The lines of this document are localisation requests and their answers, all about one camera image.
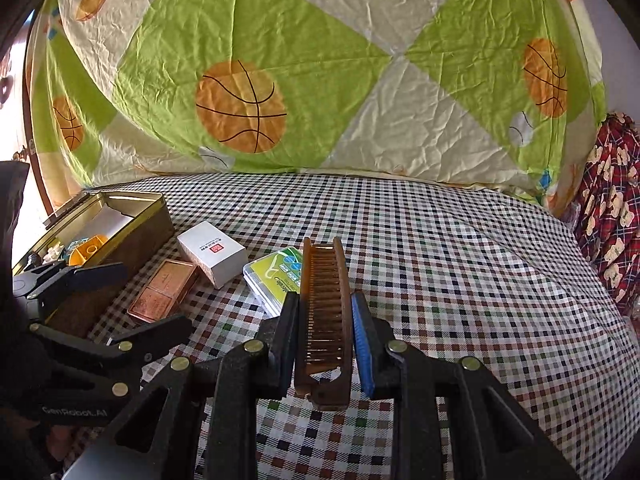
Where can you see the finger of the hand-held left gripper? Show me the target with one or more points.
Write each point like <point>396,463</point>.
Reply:
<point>150,340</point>
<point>95,276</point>

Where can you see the checked bedsheet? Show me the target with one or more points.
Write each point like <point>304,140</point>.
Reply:
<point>475,285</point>

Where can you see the person's dark clothing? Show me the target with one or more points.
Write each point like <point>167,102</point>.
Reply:
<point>12,220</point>

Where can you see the basketball print green quilt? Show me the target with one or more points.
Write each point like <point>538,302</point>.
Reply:
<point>310,60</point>

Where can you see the clear box with green label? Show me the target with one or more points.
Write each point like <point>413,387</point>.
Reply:
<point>272,272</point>

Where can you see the red plaid bear print cloth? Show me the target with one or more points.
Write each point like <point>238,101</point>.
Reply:
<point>610,210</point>

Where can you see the white paper tin liner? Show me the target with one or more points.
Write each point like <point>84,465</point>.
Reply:
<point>102,220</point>

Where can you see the brown wooden door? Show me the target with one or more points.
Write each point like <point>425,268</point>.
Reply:
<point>27,125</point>

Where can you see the copper brown flat box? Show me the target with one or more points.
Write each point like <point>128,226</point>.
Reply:
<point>162,290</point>

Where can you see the small white toy block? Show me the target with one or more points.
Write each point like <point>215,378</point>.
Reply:
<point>54,252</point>

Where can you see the yellow smiley face toy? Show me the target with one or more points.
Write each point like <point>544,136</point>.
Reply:
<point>89,251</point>

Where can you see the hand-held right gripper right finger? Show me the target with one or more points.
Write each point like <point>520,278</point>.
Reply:
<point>362,350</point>

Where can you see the gold metal tin box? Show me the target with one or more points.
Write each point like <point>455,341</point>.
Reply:
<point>145,240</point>

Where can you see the brown folding comb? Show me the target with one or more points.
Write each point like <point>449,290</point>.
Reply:
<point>322,310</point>

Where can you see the white box with red label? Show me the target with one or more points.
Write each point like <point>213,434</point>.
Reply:
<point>215,255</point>

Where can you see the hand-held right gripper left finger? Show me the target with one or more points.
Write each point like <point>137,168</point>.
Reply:
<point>285,345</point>

